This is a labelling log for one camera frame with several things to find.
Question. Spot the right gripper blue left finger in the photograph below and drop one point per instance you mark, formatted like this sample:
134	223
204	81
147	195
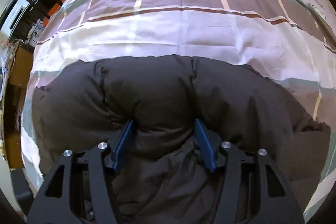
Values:
78	188

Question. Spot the wooden side cabinet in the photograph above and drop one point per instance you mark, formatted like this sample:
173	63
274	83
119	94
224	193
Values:
20	64

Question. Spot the dark brown hooded puffer jacket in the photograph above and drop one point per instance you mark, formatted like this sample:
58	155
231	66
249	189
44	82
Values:
165	180

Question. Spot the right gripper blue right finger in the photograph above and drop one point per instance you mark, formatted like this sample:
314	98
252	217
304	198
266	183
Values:
252	189

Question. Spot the pink plaid cartoon bed sheet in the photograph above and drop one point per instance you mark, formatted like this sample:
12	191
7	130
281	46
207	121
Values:
289	41

